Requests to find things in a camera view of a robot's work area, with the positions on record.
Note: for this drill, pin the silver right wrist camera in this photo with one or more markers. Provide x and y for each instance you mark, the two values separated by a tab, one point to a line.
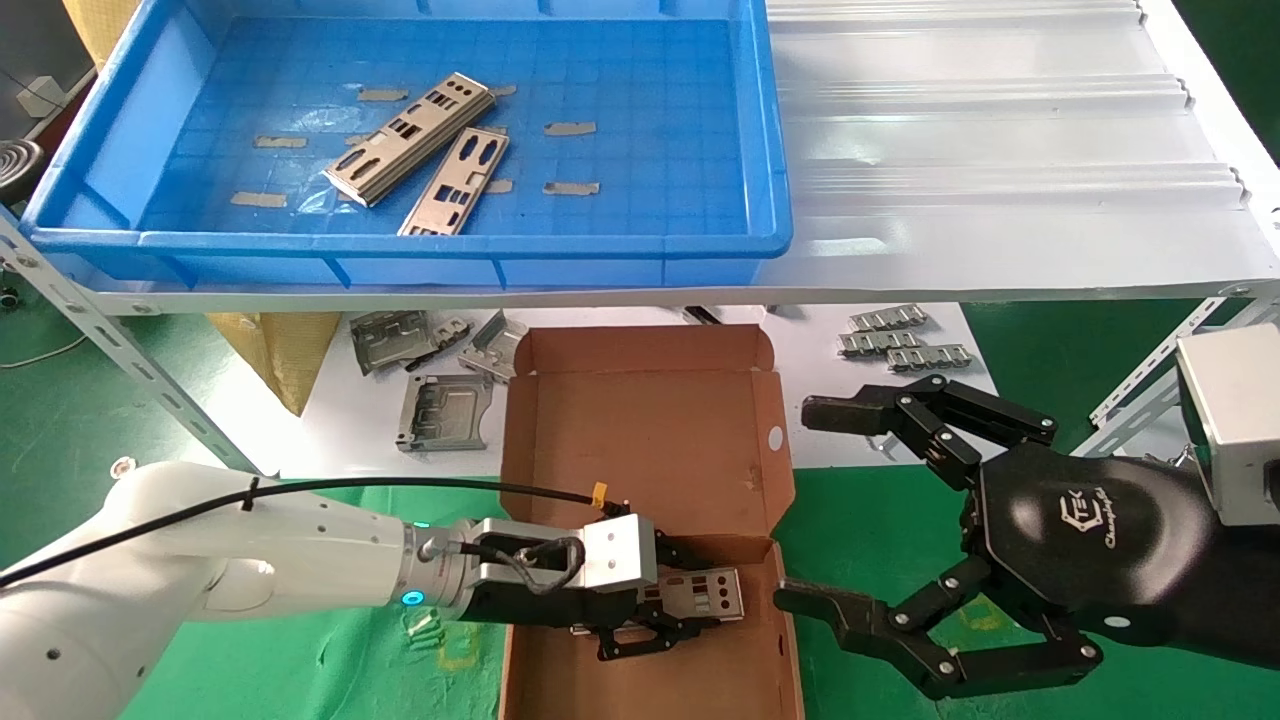
1235	420

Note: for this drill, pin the small metal staple strip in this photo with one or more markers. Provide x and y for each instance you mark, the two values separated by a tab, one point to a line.
425	628

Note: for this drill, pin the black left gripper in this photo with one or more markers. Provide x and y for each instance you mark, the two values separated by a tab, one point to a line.
560	605

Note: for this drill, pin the black coiled object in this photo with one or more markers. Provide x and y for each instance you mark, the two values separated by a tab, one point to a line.
20	170

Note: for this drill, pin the grey slotted angle shelf leg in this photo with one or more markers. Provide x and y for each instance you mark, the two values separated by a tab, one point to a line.
130	355

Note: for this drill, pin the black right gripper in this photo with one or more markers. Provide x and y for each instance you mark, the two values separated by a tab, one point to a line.
1100	540

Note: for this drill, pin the yellow woven sack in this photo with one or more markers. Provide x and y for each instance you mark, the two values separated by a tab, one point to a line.
280	350
95	25

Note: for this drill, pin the green cloth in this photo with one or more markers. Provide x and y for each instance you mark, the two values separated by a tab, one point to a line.
300	665

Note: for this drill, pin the open brown cardboard box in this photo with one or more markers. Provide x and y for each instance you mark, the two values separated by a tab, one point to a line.
650	450

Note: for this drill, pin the grey slotted angle shelf brace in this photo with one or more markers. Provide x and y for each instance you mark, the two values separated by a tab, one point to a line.
1150	370

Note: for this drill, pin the stack of metal shield plates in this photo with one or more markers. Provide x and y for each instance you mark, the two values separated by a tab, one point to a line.
425	140

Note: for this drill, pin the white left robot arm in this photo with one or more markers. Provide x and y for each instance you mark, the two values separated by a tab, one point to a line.
250	560

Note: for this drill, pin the silver toothed metal strip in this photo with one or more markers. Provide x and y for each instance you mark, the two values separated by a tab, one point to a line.
930	358
888	318
878	343

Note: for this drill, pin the small white box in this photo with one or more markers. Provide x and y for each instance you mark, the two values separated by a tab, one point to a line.
40	95

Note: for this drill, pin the metal shield plate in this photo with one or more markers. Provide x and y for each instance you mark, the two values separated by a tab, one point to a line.
735	585
472	172

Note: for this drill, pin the blue plastic tray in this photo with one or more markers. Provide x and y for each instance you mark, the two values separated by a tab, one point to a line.
650	200

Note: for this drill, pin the white paper sheet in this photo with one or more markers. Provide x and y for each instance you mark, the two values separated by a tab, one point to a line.
815	365

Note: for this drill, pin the grey stamped metal bracket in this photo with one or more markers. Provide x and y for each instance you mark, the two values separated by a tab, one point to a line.
390	340
490	345
445	410

